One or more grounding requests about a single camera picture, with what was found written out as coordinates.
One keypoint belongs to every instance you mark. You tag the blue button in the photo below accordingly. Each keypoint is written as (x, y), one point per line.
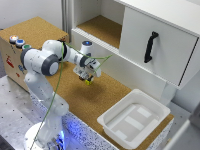
(19, 42)

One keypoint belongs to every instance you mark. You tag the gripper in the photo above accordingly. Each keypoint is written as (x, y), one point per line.
(83, 70)

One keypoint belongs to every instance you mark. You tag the white plastic box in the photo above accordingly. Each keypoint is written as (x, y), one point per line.
(134, 118)

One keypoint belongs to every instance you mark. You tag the green button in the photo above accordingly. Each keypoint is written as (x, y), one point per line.
(26, 46)

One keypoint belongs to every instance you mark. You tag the white sliding door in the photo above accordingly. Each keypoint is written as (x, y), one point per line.
(156, 46)

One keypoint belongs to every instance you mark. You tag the white cabinet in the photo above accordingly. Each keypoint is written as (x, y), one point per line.
(133, 40)

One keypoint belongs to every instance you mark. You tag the yellow block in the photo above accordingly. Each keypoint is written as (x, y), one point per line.
(88, 81)

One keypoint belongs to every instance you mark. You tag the red button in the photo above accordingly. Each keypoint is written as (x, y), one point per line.
(13, 38)

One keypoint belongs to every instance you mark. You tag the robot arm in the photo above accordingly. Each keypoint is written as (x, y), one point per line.
(39, 62)

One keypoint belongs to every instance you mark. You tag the wooden drawer box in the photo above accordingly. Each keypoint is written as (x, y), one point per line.
(30, 43)

